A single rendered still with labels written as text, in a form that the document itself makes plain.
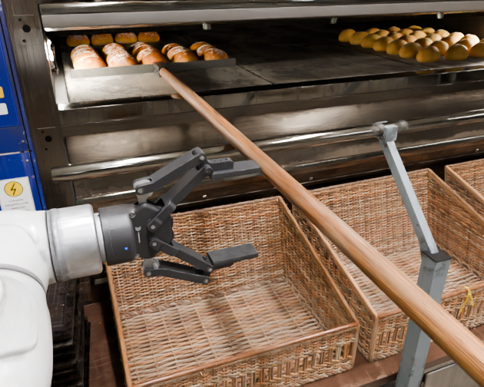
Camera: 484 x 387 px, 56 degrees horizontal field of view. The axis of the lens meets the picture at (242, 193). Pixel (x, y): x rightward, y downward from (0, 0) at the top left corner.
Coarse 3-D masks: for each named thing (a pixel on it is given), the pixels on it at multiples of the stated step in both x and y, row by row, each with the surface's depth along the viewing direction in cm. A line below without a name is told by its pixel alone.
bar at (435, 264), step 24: (408, 120) 106; (432, 120) 108; (456, 120) 110; (480, 120) 113; (264, 144) 94; (288, 144) 96; (312, 144) 98; (384, 144) 105; (72, 168) 82; (96, 168) 83; (120, 168) 84; (144, 168) 86; (408, 192) 100; (432, 240) 97; (432, 264) 95; (432, 288) 97; (408, 336) 107; (408, 360) 108; (408, 384) 110
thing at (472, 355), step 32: (192, 96) 113; (224, 128) 92; (256, 160) 78; (288, 192) 68; (320, 224) 60; (352, 256) 54; (384, 288) 49; (416, 288) 47; (416, 320) 45; (448, 320) 42; (448, 352) 41; (480, 352) 39; (480, 384) 38
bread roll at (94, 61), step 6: (78, 60) 145; (84, 60) 144; (90, 60) 144; (96, 60) 145; (102, 60) 147; (78, 66) 144; (84, 66) 144; (90, 66) 144; (96, 66) 145; (102, 66) 146
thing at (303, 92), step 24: (408, 72) 151; (432, 72) 151; (456, 72) 152; (480, 72) 156; (144, 96) 123; (168, 96) 123; (216, 96) 125; (240, 96) 128; (264, 96) 130; (288, 96) 133; (312, 96) 136; (72, 120) 114; (96, 120) 116
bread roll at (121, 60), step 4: (116, 56) 148; (120, 56) 148; (124, 56) 148; (128, 56) 148; (132, 56) 150; (112, 60) 147; (116, 60) 147; (120, 60) 147; (124, 60) 147; (128, 60) 148; (132, 60) 149; (136, 60) 150; (108, 64) 148; (112, 64) 147; (116, 64) 147; (120, 64) 147; (124, 64) 147; (128, 64) 148; (132, 64) 148; (136, 64) 149
